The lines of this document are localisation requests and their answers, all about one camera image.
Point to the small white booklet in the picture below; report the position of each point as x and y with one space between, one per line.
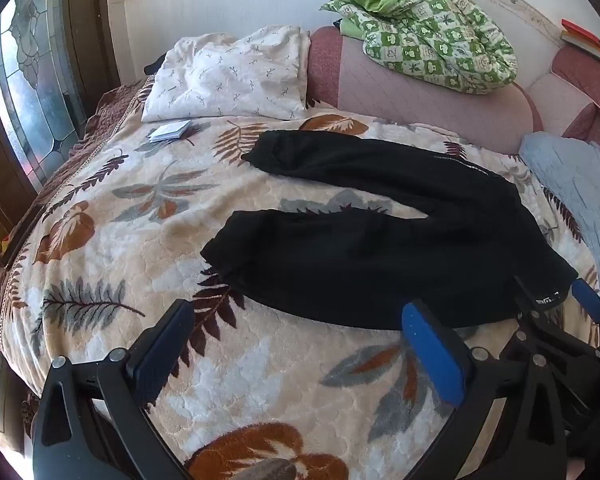
170 131

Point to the red book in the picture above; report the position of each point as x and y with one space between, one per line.
580 30

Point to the pink maroon padded headboard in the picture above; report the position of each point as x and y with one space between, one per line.
405 95

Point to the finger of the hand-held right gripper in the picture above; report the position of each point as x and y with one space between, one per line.
526 305
587 300

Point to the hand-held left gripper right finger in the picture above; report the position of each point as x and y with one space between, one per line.
432 355

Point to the brown quilted bedspread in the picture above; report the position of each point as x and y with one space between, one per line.
10 270

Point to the leaf print fleece blanket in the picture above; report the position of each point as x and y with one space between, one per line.
155 240

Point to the white patterned pillow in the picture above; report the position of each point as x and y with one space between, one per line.
230 80

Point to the dark cloth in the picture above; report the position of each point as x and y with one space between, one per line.
152 66

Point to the black pants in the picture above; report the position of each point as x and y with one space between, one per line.
380 245

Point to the stained glass window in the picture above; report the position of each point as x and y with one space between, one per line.
27 80

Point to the dark wooden window frame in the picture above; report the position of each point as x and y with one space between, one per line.
87 35

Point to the light blue quilted pillow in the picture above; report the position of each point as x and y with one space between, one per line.
580 190

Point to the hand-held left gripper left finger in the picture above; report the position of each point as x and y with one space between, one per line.
165 341

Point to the green checkered quilt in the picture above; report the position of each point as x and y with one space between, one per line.
430 30

